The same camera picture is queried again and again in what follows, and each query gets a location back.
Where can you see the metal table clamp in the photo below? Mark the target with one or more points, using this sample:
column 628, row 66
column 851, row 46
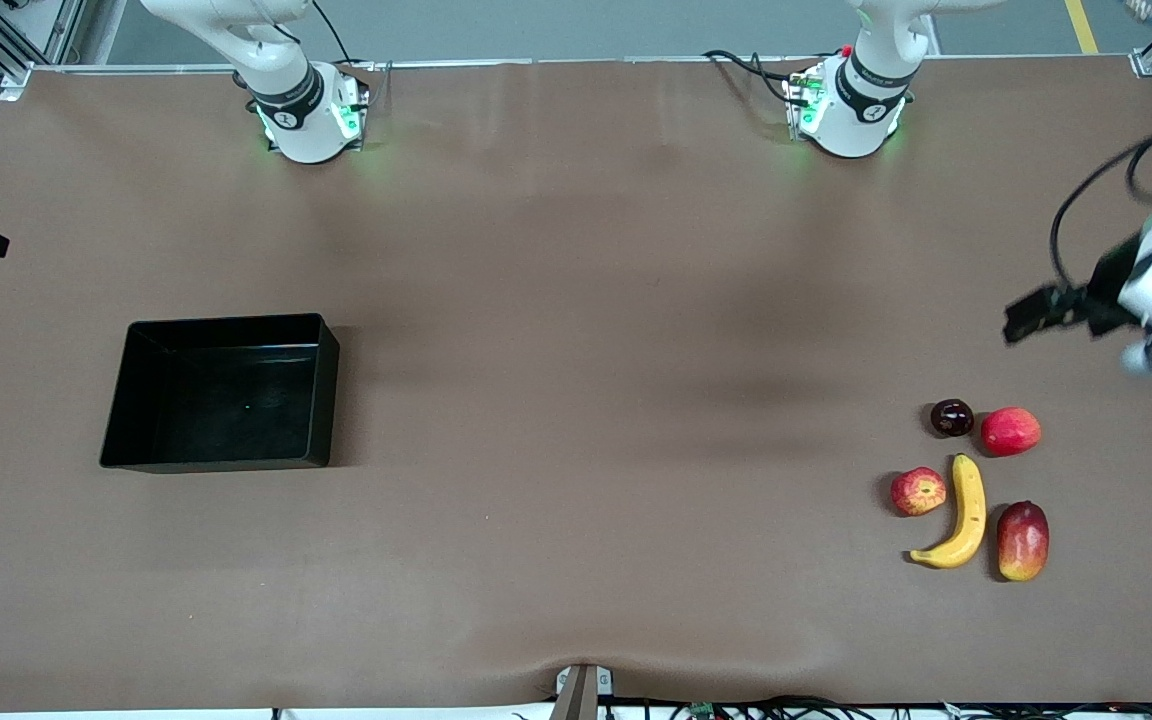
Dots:
column 581, row 690

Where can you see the red yellow mango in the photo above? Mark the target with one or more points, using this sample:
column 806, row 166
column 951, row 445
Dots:
column 1023, row 541

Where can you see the dark purple plum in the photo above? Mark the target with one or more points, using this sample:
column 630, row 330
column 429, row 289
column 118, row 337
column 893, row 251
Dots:
column 952, row 418

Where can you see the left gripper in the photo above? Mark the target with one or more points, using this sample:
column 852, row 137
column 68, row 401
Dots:
column 1108, row 283

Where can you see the brown table cover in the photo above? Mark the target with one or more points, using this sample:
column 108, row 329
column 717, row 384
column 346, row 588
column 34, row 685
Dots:
column 436, row 580

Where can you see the small red yellow apple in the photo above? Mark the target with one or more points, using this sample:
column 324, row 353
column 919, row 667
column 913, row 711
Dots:
column 918, row 492

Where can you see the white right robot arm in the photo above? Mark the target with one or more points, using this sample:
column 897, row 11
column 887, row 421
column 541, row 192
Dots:
column 296, row 110

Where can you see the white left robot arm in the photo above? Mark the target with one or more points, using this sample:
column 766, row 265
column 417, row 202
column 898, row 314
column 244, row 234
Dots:
column 861, row 100

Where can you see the black plastic box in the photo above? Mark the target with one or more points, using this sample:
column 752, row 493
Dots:
column 226, row 400

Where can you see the yellow floor tape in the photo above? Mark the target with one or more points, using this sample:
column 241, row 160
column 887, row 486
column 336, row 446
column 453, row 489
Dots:
column 1081, row 25

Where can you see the yellow banana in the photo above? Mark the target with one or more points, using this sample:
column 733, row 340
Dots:
column 971, row 510

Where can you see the red peach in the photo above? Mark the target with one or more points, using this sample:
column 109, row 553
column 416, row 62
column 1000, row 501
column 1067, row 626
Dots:
column 1011, row 431

